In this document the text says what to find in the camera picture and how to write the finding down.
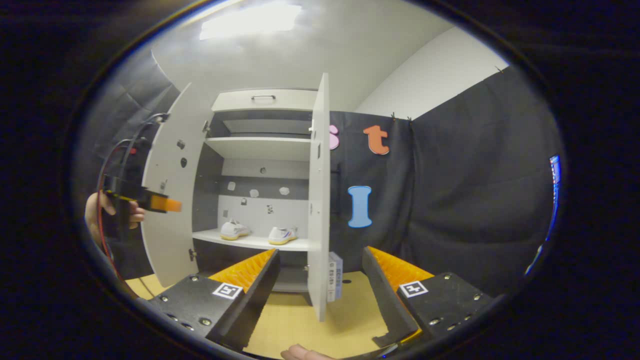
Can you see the white canvas shoe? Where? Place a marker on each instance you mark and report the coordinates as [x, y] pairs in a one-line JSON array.
[[282, 236], [234, 231]]

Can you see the white door with cat sticker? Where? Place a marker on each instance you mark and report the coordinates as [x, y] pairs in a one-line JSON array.
[[318, 200]]

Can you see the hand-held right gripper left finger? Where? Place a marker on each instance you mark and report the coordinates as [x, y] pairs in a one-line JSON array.
[[257, 295]]

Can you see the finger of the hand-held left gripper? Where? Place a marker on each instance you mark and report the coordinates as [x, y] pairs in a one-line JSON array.
[[165, 203]]

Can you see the black backdrop cloth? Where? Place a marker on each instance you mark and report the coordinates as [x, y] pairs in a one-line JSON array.
[[450, 200]]

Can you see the small white printed box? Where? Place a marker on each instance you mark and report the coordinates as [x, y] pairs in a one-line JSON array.
[[335, 277]]

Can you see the white door with phone sticker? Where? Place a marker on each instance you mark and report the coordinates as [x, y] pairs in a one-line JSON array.
[[167, 240]]

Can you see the white cabinet drawer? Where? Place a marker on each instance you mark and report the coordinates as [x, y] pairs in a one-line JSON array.
[[265, 102]]

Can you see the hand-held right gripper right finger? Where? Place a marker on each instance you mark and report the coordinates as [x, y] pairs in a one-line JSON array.
[[382, 295]]

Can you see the white and grey shoe cabinet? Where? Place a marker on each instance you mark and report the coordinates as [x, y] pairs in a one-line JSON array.
[[260, 147]]

